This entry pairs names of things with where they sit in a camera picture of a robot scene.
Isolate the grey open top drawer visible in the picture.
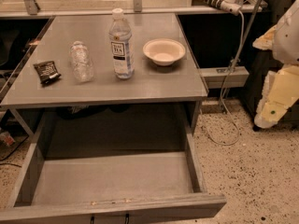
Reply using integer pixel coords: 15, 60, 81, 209
0, 105, 226, 224

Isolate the grey back shelf rail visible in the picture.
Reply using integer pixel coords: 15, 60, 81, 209
0, 0, 269, 19

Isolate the white cable on floor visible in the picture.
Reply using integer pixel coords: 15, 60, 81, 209
199, 9, 247, 147

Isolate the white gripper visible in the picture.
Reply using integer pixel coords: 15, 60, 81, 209
252, 0, 299, 129

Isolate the grey metal bracket box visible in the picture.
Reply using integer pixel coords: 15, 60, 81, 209
200, 66, 249, 89

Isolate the white paper bowl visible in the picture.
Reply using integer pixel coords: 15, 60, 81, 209
143, 38, 186, 66

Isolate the black snack packet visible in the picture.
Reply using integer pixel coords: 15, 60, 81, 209
34, 61, 61, 85

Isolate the black cable on floor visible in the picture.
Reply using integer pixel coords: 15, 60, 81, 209
0, 135, 29, 169

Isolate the clear water bottle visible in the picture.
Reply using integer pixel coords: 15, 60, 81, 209
70, 41, 93, 82

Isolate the grey cabinet desk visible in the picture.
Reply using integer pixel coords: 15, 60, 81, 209
1, 13, 207, 128

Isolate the white device with coiled cord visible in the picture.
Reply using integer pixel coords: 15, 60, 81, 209
199, 0, 241, 16

